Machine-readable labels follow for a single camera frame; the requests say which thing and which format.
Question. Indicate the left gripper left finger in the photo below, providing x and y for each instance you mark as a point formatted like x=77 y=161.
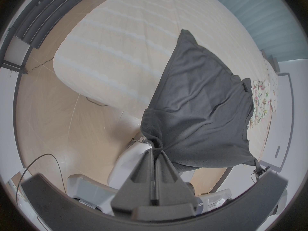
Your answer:
x=138 y=189

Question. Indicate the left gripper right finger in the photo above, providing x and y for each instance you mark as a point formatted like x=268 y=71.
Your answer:
x=170 y=189

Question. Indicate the black T-shirt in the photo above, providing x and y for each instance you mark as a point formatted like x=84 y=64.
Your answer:
x=204 y=105

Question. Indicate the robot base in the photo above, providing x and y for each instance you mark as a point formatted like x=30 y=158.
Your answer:
x=127 y=160

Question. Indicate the bed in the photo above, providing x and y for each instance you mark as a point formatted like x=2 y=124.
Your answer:
x=120 y=44

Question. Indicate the white printed pyjama top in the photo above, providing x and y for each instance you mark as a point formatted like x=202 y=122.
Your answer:
x=259 y=100

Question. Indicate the white printed pillow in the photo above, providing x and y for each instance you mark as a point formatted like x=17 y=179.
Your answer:
x=272 y=80

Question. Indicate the grey bedside table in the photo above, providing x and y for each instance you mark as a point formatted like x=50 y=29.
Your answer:
x=272 y=61

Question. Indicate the blue-green curtain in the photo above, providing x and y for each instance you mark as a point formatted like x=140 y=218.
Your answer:
x=264 y=20

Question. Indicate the black chest of drawers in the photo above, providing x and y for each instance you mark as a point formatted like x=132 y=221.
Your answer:
x=48 y=13

